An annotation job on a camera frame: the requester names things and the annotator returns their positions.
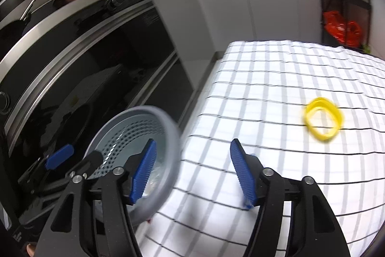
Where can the grey perforated plastic bin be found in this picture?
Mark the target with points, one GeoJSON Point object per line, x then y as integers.
{"type": "Point", "coordinates": [126, 130]}

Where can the white kitchen cabinet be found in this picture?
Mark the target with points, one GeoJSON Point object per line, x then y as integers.
{"type": "Point", "coordinates": [270, 4]}

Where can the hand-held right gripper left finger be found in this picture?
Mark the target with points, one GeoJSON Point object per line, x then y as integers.
{"type": "Point", "coordinates": [144, 172]}

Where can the white black grid tablecloth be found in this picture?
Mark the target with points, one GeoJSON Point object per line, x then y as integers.
{"type": "Point", "coordinates": [270, 79]}

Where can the black built-in oven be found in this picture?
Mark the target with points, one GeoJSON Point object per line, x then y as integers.
{"type": "Point", "coordinates": [90, 64]}

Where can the yellow plastic container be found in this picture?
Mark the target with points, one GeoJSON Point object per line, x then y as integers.
{"type": "Point", "coordinates": [307, 119]}

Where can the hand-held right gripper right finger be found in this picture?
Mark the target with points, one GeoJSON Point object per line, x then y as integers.
{"type": "Point", "coordinates": [243, 172]}

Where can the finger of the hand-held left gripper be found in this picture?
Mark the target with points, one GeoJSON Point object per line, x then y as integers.
{"type": "Point", "coordinates": [60, 156]}
{"type": "Point", "coordinates": [90, 162]}

